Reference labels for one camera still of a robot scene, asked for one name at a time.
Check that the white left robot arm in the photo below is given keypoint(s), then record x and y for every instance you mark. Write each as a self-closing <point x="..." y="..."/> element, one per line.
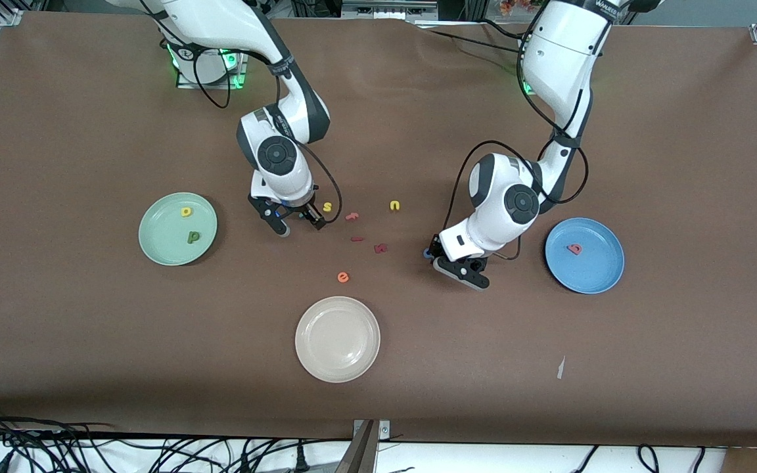
<point x="516" y="200"/>

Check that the pale green plate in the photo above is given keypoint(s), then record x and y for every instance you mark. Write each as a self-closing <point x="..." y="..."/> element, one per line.
<point x="168" y="243"/>

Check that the metal table edge bracket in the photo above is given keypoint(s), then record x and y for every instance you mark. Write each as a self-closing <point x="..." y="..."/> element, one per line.
<point x="384" y="430"/>

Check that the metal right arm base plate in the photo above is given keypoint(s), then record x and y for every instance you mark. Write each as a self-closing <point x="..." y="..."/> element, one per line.
<point x="242" y="72"/>

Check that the brown table cover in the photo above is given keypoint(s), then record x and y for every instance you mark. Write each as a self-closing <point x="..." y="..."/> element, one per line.
<point x="89" y="315"/>

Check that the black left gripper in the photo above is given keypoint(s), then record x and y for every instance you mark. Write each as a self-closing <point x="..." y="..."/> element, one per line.
<point x="436" y="249"/>

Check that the pink letter b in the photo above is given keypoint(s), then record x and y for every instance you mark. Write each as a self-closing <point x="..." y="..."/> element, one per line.
<point x="579" y="250"/>

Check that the small grey paper scrap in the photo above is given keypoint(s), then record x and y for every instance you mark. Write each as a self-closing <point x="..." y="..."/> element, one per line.
<point x="560" y="368"/>

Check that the beige plate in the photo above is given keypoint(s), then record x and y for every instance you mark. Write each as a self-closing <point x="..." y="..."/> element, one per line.
<point x="338" y="339"/>

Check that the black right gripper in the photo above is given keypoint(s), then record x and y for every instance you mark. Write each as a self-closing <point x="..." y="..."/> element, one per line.
<point x="304" y="209"/>

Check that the orange flowers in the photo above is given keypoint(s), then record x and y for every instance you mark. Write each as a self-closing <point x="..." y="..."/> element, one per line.
<point x="516" y="6"/>

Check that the green letter p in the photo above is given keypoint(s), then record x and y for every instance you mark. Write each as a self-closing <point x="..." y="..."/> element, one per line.
<point x="189" y="239"/>

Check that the blue plate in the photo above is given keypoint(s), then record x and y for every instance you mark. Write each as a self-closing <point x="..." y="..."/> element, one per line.
<point x="595" y="269"/>

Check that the grey power strip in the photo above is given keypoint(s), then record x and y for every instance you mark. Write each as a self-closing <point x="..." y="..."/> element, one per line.
<point x="388" y="10"/>

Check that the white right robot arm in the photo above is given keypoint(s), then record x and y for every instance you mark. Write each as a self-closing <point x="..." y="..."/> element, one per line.
<point x="280" y="154"/>

